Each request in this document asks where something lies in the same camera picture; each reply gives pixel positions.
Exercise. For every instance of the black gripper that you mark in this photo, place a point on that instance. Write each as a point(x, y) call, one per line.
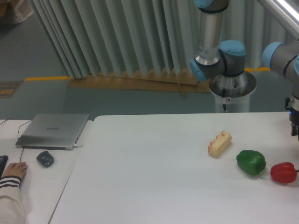
point(294, 119)

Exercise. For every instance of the red bell pepper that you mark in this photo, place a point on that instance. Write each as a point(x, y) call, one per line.
point(284, 172)

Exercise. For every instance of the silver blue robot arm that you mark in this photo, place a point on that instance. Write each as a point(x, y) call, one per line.
point(223, 64)

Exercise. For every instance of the striped cream sleeve forearm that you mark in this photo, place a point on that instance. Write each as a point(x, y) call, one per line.
point(11, 207)

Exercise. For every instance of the person's hand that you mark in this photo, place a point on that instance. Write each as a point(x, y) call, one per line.
point(16, 170)

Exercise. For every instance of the green bell pepper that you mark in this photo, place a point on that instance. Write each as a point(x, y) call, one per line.
point(251, 162)

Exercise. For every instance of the beige toy cake slice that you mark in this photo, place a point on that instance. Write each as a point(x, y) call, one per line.
point(221, 142)

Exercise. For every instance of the brown cardboard sheet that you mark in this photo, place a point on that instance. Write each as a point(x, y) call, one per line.
point(182, 82)

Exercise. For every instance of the pale green folding curtain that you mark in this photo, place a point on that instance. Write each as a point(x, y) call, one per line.
point(93, 36)

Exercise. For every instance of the dark grey small tray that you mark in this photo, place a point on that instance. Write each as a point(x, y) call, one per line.
point(45, 159)

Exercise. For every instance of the silver closed laptop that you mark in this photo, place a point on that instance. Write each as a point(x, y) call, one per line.
point(53, 131)

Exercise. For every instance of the black keyboard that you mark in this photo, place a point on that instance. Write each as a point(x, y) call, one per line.
point(3, 162)

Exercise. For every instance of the cardboard boxes in corner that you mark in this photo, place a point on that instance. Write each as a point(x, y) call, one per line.
point(14, 11)

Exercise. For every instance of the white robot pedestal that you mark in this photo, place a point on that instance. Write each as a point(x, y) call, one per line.
point(232, 105)

